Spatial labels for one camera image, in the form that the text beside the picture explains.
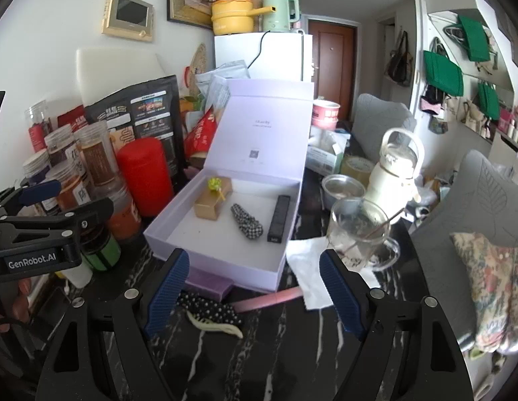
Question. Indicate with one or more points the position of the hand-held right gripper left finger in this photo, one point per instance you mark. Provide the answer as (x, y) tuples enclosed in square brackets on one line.
[(167, 292)]

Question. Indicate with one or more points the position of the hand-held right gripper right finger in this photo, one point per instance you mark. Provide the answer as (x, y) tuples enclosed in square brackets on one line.
[(340, 296)]

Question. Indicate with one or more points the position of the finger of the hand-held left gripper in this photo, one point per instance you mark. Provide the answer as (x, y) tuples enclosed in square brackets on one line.
[(39, 192), (83, 215)]

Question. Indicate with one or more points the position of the lavender box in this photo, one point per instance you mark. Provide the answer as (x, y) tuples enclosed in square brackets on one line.
[(208, 285)]

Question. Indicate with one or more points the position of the polka dot scrunchie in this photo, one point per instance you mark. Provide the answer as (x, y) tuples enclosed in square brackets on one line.
[(213, 311)]

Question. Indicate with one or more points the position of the cream claw hair clip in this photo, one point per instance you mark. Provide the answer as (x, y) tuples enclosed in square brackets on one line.
[(225, 328)]

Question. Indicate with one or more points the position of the pink cosmetic tube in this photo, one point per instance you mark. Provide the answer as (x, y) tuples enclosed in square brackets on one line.
[(267, 300)]

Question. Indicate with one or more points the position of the gold cardboard box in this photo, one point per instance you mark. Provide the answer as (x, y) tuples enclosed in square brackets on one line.
[(208, 208)]

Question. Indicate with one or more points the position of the black slim box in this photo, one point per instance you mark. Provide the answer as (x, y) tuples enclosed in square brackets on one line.
[(279, 219)]

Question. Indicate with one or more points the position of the black white checkered hair clip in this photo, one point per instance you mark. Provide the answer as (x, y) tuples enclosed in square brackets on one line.
[(246, 221)]

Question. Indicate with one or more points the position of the yellow lollipop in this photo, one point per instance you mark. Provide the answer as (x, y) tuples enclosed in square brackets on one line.
[(213, 183)]

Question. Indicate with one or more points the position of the white gift box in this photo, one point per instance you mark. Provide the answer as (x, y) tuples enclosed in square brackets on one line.
[(265, 133)]

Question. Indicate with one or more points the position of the person's left hand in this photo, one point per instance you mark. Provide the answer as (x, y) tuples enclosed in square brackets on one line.
[(19, 298)]

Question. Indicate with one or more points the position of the clear jar with purple label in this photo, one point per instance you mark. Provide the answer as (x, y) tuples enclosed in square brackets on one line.
[(35, 167)]

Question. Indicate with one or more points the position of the clear jar orange-brown contents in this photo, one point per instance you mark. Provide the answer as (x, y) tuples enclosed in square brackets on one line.
[(73, 188)]

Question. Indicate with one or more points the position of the short clear jar orange label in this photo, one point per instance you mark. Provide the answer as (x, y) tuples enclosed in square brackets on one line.
[(125, 217)]

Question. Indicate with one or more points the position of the white tissue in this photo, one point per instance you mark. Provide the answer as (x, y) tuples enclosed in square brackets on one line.
[(309, 267)]

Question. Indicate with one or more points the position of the black jar with green label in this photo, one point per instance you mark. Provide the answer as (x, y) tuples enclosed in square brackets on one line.
[(104, 252)]

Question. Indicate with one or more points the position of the white cylinder container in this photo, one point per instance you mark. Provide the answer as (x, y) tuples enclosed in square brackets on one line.
[(77, 275)]

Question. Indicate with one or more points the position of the clear jar with dark contents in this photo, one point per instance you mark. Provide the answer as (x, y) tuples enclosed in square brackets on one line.
[(60, 146)]

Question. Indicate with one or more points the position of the tall clear jar brown contents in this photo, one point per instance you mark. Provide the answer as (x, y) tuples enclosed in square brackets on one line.
[(98, 158)]

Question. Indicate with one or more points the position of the clear jar with red label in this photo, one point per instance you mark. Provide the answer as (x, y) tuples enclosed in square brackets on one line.
[(37, 133)]

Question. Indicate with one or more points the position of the glass mug with cartoon print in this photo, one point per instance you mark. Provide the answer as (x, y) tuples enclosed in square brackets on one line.
[(355, 234)]

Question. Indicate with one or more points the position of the red canister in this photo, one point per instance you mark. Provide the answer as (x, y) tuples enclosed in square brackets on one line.
[(146, 175)]

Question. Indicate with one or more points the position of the red packet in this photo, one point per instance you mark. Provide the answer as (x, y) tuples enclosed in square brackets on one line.
[(71, 115)]

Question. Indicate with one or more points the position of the metal stirring spoon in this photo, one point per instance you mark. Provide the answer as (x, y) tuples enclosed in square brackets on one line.
[(388, 219)]

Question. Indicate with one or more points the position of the black stand-up pouch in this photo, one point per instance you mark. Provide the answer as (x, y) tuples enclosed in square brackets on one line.
[(154, 108)]

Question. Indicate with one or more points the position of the white water bottle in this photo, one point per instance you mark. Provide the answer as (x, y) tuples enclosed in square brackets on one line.
[(388, 175)]

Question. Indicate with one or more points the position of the red snack pouch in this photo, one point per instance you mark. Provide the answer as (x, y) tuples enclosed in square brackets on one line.
[(200, 133)]

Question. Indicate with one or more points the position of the white plastic board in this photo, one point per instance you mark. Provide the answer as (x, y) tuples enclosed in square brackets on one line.
[(117, 71)]

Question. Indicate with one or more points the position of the floral cushion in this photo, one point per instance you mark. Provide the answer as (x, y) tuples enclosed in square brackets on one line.
[(492, 284)]

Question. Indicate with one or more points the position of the grey leaf-pattern chair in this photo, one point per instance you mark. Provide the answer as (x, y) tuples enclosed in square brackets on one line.
[(459, 200), (380, 121)]

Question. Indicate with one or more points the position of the pink paper cup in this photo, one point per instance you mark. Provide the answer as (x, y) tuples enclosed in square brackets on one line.
[(325, 112)]

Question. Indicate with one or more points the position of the woven straw trivet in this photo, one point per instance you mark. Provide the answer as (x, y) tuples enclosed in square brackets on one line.
[(202, 60)]

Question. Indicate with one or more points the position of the white paper sachets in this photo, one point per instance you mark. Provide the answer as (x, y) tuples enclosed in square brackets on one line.
[(225, 73)]

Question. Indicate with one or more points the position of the brown door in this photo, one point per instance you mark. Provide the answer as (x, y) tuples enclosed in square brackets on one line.
[(334, 71)]

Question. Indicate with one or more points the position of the brown hanging bag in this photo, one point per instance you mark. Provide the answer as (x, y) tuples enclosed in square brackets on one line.
[(398, 64)]

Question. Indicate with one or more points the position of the row of small bottles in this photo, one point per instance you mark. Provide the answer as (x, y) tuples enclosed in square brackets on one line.
[(515, 129)]

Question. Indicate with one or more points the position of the yellow cooking pot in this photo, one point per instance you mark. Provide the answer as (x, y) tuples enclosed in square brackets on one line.
[(229, 19)]

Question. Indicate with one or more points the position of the green tote bag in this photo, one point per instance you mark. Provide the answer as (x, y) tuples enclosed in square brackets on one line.
[(442, 73)]

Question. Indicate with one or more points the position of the white fridge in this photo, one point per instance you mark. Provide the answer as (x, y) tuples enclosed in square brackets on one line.
[(279, 54)]

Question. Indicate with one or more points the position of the pale green kettle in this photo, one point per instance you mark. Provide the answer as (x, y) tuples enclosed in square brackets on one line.
[(279, 14)]

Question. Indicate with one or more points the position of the gold framed wall panel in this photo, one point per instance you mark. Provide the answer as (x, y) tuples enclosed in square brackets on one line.
[(127, 10)]

